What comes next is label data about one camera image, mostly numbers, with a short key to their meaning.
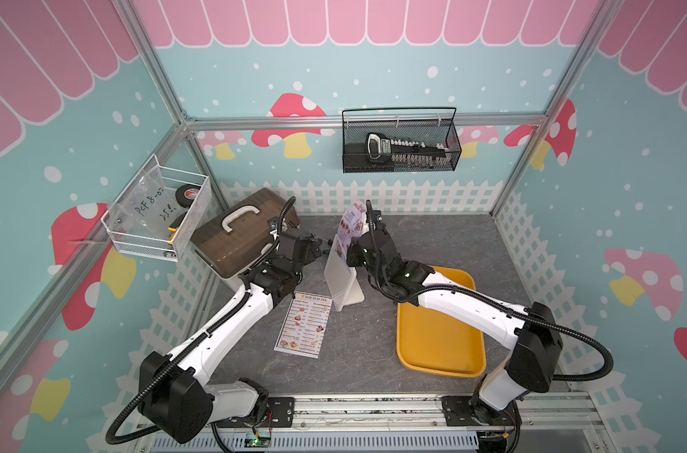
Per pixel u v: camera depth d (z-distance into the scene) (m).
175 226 0.65
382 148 0.89
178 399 0.39
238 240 0.85
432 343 0.86
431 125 0.92
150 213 0.68
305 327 0.90
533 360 0.42
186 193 0.80
